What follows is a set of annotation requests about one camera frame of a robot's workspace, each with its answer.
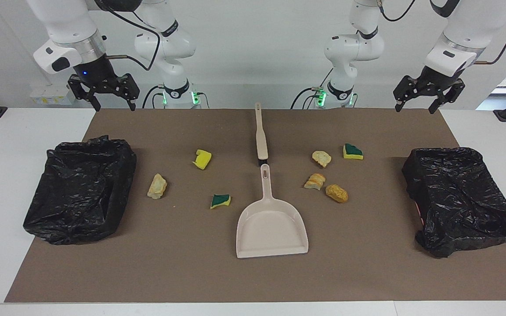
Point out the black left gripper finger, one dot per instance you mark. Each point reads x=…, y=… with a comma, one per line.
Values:
x=453, y=92
x=404, y=87

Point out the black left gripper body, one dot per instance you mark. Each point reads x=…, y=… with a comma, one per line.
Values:
x=433, y=81

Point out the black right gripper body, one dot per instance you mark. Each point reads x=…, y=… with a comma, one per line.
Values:
x=95, y=72

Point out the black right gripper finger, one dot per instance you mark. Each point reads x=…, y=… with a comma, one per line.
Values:
x=131, y=90
x=77, y=87

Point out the green yellow sponge piece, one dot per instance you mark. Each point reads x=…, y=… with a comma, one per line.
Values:
x=352, y=151
x=220, y=201

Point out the pale yellow bread chunk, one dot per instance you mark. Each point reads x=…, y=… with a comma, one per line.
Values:
x=157, y=186

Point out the light toasted bread chunk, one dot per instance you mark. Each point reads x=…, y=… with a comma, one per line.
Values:
x=322, y=158

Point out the brown fried nugget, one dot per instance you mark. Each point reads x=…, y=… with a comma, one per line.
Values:
x=337, y=193

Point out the striped croissant piece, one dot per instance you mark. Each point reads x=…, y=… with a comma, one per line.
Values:
x=314, y=181

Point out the beige hand brush black bristles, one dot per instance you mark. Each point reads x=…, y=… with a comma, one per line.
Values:
x=262, y=140

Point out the beige plastic dustpan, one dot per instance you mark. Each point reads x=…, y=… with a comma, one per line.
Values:
x=270, y=228

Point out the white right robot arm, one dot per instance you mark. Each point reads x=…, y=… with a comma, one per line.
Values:
x=59, y=22

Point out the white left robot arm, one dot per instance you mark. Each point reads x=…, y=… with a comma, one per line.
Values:
x=468, y=26

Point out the black bag lined trash bin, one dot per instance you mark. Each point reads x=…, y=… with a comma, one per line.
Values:
x=81, y=188
x=459, y=197

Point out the brown table mat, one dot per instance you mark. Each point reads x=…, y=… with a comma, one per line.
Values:
x=235, y=281

